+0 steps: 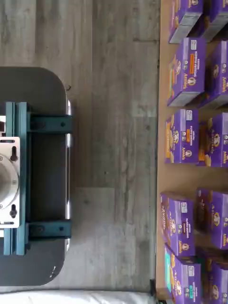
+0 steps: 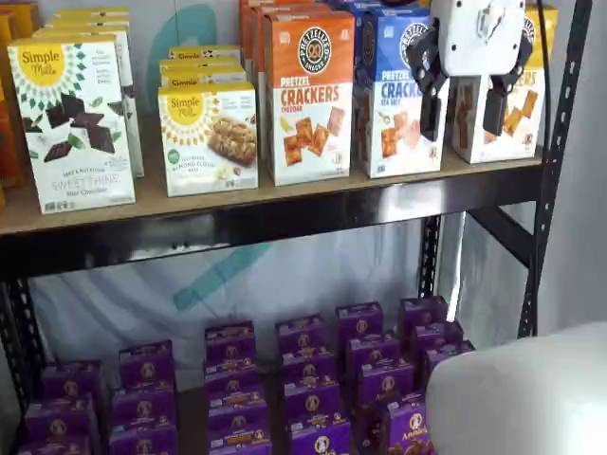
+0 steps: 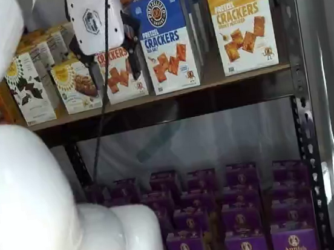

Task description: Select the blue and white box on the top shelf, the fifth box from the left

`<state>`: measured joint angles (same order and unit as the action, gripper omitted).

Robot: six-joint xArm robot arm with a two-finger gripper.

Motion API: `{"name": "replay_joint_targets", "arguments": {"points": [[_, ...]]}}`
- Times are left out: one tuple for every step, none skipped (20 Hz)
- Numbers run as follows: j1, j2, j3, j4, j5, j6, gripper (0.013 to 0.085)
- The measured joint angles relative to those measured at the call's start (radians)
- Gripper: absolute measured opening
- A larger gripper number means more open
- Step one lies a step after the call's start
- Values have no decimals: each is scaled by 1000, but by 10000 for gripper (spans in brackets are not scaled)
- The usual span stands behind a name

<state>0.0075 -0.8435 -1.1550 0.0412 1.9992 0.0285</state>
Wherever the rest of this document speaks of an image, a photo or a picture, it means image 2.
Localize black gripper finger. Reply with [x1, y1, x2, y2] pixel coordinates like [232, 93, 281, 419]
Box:
[482, 16, 532, 137]
[406, 18, 451, 142]

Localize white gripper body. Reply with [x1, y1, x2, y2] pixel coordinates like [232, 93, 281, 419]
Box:
[429, 0, 526, 77]

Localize blue white pretzel crackers box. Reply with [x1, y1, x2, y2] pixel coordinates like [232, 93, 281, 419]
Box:
[353, 7, 445, 180]
[326, 0, 431, 16]

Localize yellow honey mustard crackers box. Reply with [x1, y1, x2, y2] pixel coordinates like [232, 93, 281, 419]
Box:
[450, 4, 560, 165]

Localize orange cheddar pretzel crackers box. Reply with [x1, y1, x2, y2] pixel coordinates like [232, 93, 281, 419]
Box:
[238, 0, 328, 72]
[250, 3, 333, 86]
[264, 9, 356, 187]

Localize black metal shelf rack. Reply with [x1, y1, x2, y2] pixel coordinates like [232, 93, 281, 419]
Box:
[0, 0, 594, 455]

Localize purple Annie's snack box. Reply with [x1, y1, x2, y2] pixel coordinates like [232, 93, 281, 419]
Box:
[289, 416, 352, 455]
[399, 297, 450, 329]
[24, 395, 96, 442]
[355, 362, 414, 405]
[108, 425, 179, 455]
[283, 378, 340, 423]
[18, 435, 91, 455]
[275, 315, 328, 355]
[208, 397, 271, 433]
[335, 302, 384, 340]
[118, 339, 176, 392]
[355, 400, 435, 455]
[204, 321, 257, 355]
[279, 348, 333, 385]
[345, 334, 399, 369]
[41, 360, 103, 400]
[208, 426, 274, 455]
[423, 340, 475, 376]
[207, 376, 267, 404]
[112, 387, 179, 430]
[204, 348, 260, 381]
[412, 321, 465, 355]

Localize Simple Mills almond bars box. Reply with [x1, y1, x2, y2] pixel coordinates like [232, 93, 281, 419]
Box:
[169, 45, 243, 63]
[157, 81, 260, 198]
[159, 59, 248, 89]

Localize wooden shelf board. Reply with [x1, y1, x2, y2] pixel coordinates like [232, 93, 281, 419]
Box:
[0, 144, 544, 236]

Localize Simple Mills sweet thins box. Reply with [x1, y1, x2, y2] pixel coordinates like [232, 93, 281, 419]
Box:
[54, 6, 130, 16]
[31, 27, 146, 179]
[7, 33, 138, 215]
[46, 13, 132, 24]

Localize orange snack box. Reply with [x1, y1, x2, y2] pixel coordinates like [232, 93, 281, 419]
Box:
[0, 0, 42, 42]
[0, 13, 28, 191]

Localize white backdrop sheet teal logo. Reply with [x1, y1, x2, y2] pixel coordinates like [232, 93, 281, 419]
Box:
[28, 0, 607, 366]

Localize purple Annie's snack boxes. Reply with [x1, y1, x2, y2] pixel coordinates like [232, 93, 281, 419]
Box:
[28, 302, 475, 455]

